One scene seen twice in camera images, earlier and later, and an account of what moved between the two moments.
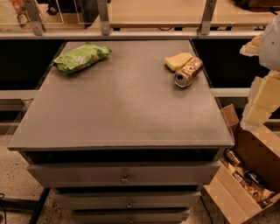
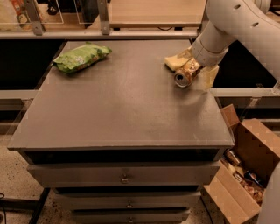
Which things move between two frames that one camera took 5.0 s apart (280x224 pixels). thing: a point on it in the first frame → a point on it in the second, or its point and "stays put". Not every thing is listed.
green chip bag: x=80 y=58 stays put
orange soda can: x=187 y=71 stays put
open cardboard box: x=248 y=178 stays put
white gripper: x=270 y=48 → x=207 y=57
